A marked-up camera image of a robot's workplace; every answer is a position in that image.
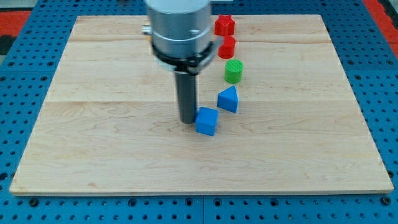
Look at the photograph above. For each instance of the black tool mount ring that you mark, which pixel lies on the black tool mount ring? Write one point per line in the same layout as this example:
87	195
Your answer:
189	65

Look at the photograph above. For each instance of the blue triangular prism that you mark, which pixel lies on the blue triangular prism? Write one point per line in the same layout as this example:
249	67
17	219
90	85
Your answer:
228	99

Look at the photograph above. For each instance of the blue cube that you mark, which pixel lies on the blue cube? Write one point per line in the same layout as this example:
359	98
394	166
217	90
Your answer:
206	121

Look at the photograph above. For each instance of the green cylinder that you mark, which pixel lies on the green cylinder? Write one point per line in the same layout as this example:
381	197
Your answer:
233	71

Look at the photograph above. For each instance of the wooden board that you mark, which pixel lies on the wooden board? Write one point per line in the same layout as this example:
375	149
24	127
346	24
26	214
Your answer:
109	125

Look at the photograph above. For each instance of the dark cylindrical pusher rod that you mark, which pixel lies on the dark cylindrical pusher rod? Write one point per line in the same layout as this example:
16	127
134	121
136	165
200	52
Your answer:
186	88

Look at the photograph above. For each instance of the red cylinder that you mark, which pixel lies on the red cylinder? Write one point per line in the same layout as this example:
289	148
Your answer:
227	48

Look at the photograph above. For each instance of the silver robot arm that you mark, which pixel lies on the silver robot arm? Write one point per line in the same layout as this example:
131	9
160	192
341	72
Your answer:
181	41

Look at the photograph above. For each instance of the red star block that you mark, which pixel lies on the red star block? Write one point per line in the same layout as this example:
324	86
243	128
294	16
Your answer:
224	25

